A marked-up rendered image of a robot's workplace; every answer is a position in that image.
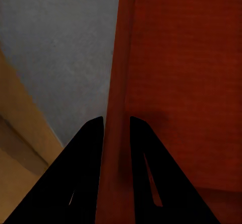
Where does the storage box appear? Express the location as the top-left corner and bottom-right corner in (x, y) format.
(95, 0), (242, 224)

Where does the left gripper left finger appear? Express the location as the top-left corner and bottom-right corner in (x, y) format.
(4, 116), (104, 224)

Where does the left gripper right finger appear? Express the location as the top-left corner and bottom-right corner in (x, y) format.
(130, 116), (220, 224)

